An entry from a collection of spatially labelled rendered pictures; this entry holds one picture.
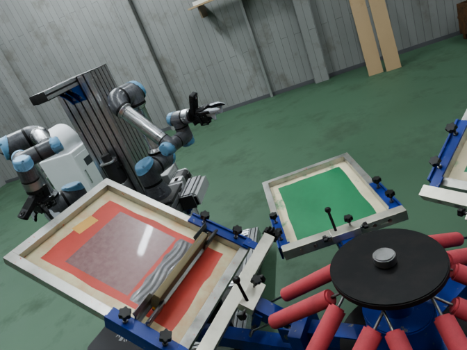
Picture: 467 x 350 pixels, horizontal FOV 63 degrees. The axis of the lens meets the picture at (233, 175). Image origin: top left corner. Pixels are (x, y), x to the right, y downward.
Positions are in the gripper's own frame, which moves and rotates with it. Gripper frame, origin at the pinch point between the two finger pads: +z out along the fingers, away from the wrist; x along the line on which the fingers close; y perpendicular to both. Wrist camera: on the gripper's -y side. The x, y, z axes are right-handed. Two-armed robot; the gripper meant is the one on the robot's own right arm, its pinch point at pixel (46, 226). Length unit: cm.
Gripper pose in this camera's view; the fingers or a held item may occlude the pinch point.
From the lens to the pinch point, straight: 200.9
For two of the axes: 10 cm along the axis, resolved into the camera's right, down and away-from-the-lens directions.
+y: 4.2, -5.1, 7.5
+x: -9.0, -1.6, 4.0
